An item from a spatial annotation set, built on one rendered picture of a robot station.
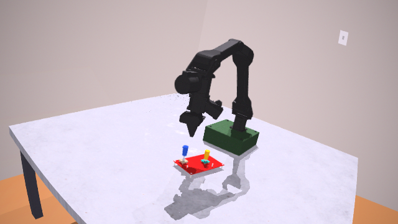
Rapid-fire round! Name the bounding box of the red circuit board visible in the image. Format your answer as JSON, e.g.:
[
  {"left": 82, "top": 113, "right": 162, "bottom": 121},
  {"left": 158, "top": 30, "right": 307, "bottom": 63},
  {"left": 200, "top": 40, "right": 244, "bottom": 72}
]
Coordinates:
[{"left": 173, "top": 145, "right": 224, "bottom": 178}]

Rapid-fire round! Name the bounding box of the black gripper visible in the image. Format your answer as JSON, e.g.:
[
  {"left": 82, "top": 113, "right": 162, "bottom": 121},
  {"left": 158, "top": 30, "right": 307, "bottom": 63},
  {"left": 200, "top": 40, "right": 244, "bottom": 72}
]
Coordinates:
[{"left": 179, "top": 92, "right": 209, "bottom": 138}]

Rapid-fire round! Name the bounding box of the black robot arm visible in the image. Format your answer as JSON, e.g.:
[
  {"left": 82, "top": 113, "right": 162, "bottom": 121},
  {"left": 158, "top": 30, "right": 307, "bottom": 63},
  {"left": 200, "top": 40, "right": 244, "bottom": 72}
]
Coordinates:
[{"left": 174, "top": 39, "right": 254, "bottom": 132}]

